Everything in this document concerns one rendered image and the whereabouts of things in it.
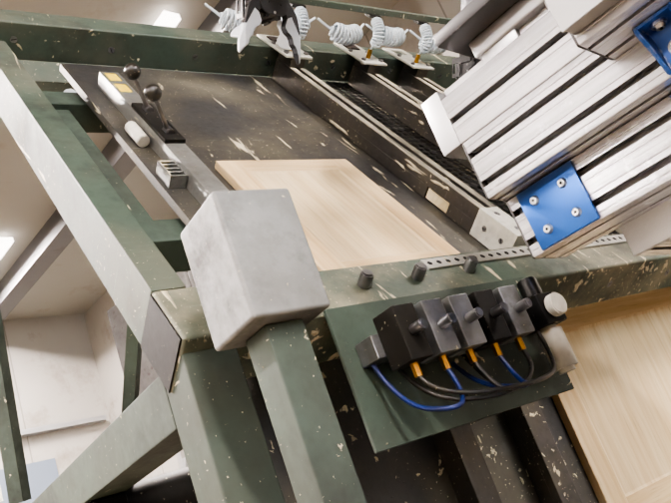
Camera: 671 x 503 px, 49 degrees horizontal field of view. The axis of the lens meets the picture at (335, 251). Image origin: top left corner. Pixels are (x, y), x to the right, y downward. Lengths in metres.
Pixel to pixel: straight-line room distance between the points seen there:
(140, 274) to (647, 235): 0.74
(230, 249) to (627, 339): 1.45
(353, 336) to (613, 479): 0.90
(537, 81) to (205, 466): 0.68
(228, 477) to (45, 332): 9.01
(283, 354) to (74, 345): 9.20
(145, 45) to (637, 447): 1.68
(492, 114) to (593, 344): 1.13
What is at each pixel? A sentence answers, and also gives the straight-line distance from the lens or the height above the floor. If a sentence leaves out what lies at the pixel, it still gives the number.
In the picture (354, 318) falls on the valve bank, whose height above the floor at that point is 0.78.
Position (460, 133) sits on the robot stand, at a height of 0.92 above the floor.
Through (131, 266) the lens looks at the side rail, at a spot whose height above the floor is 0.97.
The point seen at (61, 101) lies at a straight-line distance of 2.02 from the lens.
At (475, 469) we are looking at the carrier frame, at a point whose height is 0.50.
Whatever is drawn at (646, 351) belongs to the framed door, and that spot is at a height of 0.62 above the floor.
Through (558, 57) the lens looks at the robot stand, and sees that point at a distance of 0.99.
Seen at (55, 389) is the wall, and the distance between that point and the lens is 9.80.
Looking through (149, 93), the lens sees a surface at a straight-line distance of 1.65.
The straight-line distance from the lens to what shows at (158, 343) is 1.16.
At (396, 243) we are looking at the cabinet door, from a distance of 1.58.
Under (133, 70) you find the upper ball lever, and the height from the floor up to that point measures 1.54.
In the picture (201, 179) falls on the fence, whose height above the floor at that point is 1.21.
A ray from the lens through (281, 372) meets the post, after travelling 0.93.
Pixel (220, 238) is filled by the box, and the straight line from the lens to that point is 0.95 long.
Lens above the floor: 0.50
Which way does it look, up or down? 19 degrees up
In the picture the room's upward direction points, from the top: 21 degrees counter-clockwise
